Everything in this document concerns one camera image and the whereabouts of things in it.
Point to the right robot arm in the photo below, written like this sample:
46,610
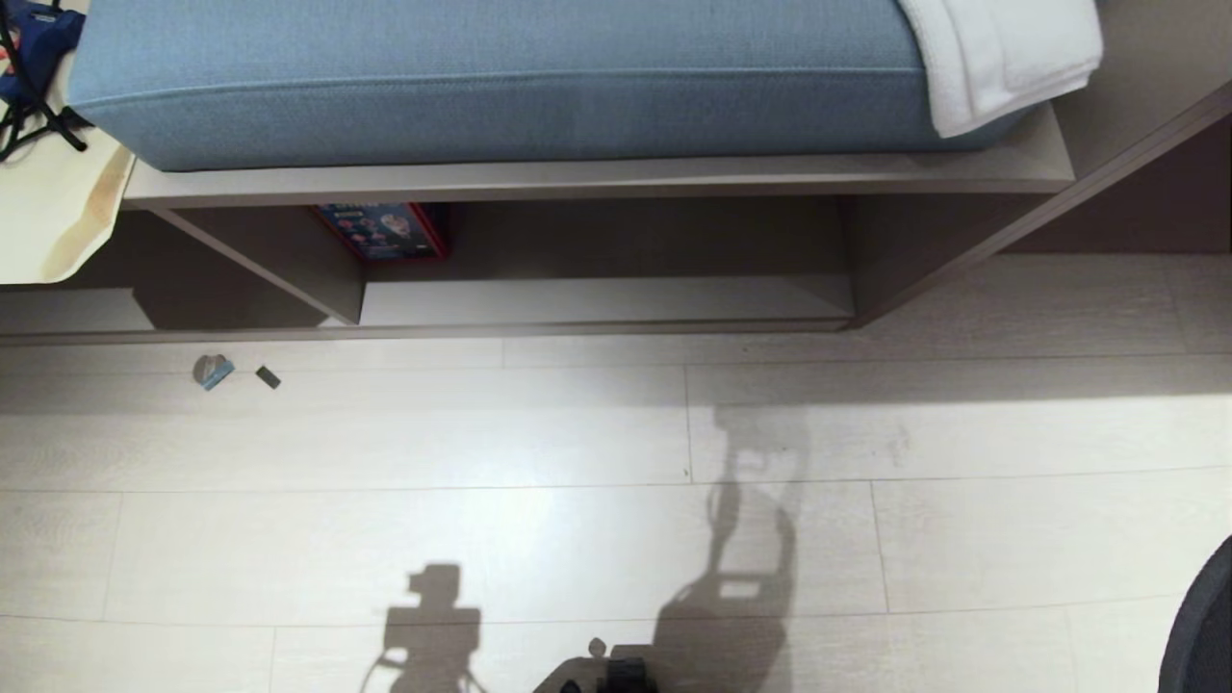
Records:
1203,626

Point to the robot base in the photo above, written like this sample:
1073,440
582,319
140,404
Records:
602,674

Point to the red blue printed box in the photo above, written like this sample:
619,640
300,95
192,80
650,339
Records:
385,229

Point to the blue seat cushion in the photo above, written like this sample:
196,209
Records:
500,77

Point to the small dark flat piece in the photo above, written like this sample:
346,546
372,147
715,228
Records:
268,377

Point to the small grey blue tag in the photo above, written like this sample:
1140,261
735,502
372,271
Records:
213,371

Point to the white folded towel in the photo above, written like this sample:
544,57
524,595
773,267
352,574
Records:
1001,53

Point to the cream round side table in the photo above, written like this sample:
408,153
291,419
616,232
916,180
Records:
48,207

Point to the black tripod stand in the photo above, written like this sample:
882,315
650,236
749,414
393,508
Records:
29,111

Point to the blue bag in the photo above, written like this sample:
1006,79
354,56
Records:
34,43

